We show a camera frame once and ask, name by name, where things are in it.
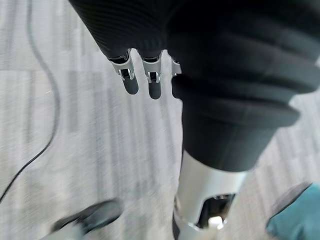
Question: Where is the black floor cable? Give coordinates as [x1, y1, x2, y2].
[0, 0, 62, 203]

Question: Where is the teal cushion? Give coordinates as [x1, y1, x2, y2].
[266, 182, 320, 240]

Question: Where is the robot dark foot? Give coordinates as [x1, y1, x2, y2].
[49, 198, 124, 235]

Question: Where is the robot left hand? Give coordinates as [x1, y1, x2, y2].
[67, 0, 320, 240]

